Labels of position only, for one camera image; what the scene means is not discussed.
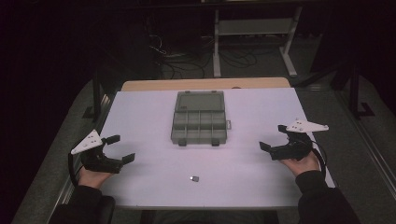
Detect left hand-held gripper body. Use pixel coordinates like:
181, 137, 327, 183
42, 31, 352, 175
70, 129, 124, 175

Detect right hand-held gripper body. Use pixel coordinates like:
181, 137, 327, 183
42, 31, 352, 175
270, 118, 330, 161

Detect person's left hand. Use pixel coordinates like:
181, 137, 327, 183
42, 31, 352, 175
77, 165, 114, 190

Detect person's right hand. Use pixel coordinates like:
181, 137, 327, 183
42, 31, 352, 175
278, 151, 321, 178

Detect white table mat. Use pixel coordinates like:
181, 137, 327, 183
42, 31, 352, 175
98, 87, 336, 209

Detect black metal stand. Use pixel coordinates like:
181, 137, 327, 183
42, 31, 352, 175
330, 63, 376, 120
81, 66, 117, 123

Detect grey clear compartment organizer box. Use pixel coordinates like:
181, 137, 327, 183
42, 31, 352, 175
170, 90, 228, 147

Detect wooden table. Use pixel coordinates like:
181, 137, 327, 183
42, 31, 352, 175
120, 77, 291, 92

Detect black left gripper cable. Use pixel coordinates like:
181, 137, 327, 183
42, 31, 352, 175
67, 152, 81, 189

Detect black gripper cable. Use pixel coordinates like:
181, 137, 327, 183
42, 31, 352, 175
67, 152, 81, 189
310, 139, 329, 182

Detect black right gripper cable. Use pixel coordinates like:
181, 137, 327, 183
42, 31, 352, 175
310, 139, 329, 182

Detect aluminium rail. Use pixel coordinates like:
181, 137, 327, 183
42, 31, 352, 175
334, 90, 396, 202
46, 92, 114, 224

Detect black floor cables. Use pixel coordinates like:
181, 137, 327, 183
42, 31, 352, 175
146, 31, 260, 80

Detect white metal desk frame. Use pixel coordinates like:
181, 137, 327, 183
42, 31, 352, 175
212, 6, 304, 78

